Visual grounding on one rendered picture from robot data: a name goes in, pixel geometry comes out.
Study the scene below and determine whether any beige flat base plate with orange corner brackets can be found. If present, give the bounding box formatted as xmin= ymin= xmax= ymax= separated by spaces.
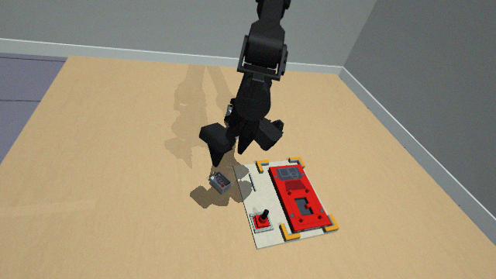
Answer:
xmin=233 ymin=157 xmax=339 ymax=250

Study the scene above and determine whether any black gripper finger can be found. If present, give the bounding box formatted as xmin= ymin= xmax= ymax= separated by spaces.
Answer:
xmin=237 ymin=135 xmax=253 ymax=155
xmin=208 ymin=145 xmax=232 ymax=167

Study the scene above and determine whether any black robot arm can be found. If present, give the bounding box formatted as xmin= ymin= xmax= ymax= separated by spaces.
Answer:
xmin=235 ymin=0 xmax=291 ymax=151

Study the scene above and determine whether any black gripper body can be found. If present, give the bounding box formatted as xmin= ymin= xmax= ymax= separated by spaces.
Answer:
xmin=199 ymin=98 xmax=249 ymax=153

